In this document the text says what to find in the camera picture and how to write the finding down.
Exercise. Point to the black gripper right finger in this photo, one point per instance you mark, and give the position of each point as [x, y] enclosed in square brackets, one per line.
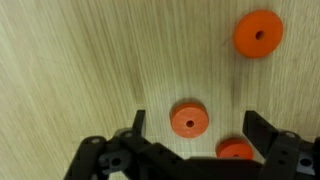
[283, 153]

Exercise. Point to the orange disc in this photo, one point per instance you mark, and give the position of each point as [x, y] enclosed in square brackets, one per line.
[235, 150]
[190, 120]
[258, 33]

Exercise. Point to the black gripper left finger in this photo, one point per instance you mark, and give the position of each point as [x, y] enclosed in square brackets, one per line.
[133, 153]

